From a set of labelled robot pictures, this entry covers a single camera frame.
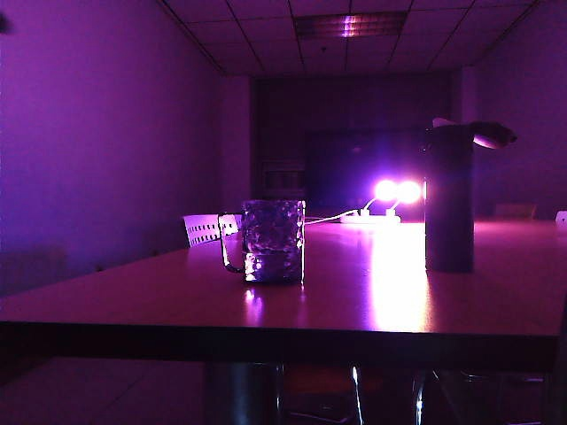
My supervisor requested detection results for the white power cable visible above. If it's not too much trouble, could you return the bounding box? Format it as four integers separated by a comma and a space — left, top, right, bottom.
305, 210, 358, 226

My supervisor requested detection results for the large dark wall screen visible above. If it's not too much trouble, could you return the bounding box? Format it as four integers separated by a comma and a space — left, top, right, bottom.
304, 127, 429, 210

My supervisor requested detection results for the ceiling louvre light fixture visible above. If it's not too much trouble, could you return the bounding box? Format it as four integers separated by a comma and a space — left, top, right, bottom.
293, 10, 408, 41

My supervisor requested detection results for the bright gooseneck plug-in lamp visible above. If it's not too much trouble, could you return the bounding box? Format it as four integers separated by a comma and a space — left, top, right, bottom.
385, 178, 423, 218
361, 178, 399, 218

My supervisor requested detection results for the metal table leg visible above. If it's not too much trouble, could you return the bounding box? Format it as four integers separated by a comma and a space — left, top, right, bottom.
202, 361, 284, 425

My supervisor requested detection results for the white power strip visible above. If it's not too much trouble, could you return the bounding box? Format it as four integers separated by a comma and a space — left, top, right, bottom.
339, 211, 402, 224

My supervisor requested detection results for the clear textured glass mug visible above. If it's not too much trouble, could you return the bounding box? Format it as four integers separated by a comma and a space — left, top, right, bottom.
217, 198, 307, 286

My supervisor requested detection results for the white perforated chair back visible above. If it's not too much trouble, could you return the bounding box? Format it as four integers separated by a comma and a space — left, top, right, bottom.
182, 212, 245, 250

